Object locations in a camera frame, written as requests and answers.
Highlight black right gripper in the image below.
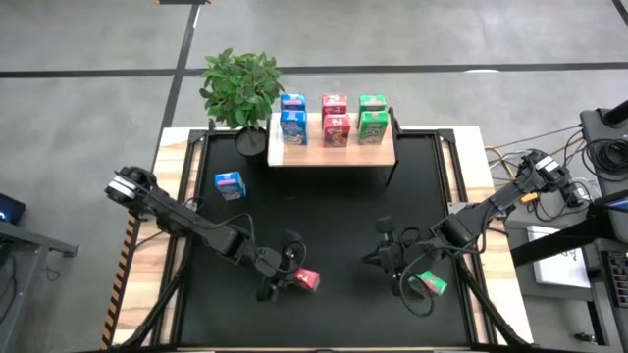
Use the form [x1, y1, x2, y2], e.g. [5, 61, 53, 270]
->
[361, 215, 434, 298]

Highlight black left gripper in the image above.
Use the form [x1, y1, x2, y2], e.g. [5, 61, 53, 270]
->
[254, 229, 308, 303]

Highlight red Froot Loops box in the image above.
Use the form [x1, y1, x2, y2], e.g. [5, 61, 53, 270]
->
[322, 113, 352, 149]
[292, 268, 322, 294]
[321, 93, 348, 117]

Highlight green Apple Jacks box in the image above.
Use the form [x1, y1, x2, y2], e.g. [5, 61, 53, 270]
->
[356, 110, 390, 146]
[357, 93, 389, 115]
[407, 270, 448, 298]

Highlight blue Rice Krispies box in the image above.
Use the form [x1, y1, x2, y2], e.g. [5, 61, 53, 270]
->
[214, 170, 248, 202]
[280, 93, 307, 113]
[280, 109, 309, 146]

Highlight wooden shelf with black legs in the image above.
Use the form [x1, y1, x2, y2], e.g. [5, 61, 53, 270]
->
[267, 106, 401, 188]

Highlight black table mat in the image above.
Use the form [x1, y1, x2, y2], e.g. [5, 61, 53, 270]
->
[177, 134, 473, 347]

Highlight yellow black hazard strip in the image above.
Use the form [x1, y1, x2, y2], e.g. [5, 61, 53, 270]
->
[100, 214, 141, 350]

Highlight black desk beam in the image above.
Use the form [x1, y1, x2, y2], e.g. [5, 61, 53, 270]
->
[509, 205, 628, 269]

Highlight white board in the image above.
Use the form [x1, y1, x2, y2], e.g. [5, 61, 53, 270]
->
[526, 225, 593, 290]

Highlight green potted plant black pot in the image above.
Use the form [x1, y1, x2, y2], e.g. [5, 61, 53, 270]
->
[198, 47, 287, 158]

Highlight black power adapter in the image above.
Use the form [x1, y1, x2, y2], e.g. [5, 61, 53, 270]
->
[561, 180, 585, 208]

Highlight backlit keyboard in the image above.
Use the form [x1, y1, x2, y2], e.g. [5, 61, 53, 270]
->
[600, 249, 628, 308]

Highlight grey equipment stand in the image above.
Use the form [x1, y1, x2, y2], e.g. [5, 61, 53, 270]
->
[579, 100, 628, 198]

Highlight grey side desk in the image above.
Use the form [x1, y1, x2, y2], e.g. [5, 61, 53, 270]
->
[0, 220, 80, 353]

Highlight black device with blue light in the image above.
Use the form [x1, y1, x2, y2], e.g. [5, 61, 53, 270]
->
[0, 192, 27, 227]

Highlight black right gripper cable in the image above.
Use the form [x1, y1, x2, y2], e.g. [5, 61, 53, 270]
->
[397, 225, 439, 319]

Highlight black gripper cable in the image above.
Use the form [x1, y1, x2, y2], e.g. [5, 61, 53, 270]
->
[397, 225, 439, 319]
[194, 212, 258, 247]

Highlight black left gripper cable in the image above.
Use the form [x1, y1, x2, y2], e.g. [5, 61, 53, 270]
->
[194, 212, 258, 247]

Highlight yellow cable with connector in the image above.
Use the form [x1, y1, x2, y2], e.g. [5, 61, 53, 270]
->
[490, 146, 540, 205]

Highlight black metal table frame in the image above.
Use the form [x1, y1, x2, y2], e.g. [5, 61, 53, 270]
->
[105, 120, 537, 352]

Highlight coiled black cable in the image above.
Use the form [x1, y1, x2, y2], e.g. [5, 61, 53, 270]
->
[585, 137, 628, 174]

